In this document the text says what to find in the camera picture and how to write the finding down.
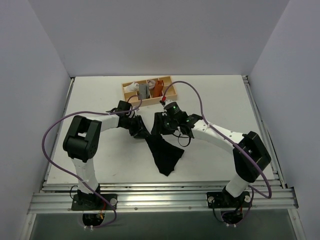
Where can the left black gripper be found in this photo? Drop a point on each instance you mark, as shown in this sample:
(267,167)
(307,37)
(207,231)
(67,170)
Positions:
(139,127)

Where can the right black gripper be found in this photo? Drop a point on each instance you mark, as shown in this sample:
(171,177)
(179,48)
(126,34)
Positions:
(160,124)

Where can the black underwear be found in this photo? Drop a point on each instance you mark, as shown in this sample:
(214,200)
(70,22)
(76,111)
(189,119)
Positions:
(165,155)

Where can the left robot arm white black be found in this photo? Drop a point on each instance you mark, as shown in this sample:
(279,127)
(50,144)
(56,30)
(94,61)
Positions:
(82,140)

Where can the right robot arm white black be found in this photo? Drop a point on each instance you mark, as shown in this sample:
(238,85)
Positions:
(249,152)

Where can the orange rolled cloth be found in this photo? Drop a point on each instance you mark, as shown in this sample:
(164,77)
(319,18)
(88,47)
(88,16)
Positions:
(158,89)

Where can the wooden compartment tray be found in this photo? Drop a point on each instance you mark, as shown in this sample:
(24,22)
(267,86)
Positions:
(169,91)

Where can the grey rolled cloth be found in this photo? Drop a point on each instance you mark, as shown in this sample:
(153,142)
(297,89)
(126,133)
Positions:
(143,91)

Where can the pale patterned rolled cloth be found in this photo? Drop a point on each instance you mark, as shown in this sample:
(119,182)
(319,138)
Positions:
(151,83)

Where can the white rolled cloth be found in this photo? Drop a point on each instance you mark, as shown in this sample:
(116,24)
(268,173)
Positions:
(132,87)

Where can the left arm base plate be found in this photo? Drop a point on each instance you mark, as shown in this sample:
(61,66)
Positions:
(94,204)

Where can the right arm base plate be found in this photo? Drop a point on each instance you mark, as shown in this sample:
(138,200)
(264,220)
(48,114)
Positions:
(223,200)

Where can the aluminium frame rail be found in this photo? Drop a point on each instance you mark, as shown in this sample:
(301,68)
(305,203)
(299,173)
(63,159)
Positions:
(157,197)

